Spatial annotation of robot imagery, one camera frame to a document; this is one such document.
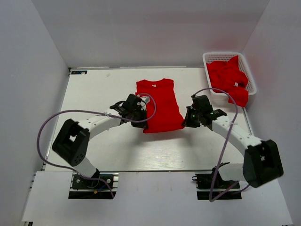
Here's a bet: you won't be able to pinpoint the red t shirt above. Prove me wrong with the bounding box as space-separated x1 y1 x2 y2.
136 78 184 134

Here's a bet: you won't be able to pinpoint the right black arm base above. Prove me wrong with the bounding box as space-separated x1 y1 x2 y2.
191 170 242 201

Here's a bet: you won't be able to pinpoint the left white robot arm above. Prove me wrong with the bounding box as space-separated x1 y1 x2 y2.
52 94 151 188

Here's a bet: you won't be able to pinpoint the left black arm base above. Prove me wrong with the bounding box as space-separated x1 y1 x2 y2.
68 172 119 200

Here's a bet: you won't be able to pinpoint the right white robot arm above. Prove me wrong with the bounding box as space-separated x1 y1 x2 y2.
183 95 284 188

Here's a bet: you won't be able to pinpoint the red t shirts in basket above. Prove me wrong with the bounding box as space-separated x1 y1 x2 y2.
206 56 249 107

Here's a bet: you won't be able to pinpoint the white plastic basket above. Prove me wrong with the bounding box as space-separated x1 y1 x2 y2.
202 51 257 96

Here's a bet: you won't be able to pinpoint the blue table label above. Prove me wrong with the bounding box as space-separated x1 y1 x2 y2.
71 70 87 75

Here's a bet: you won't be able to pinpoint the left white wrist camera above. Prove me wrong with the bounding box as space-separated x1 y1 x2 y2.
140 96 150 111

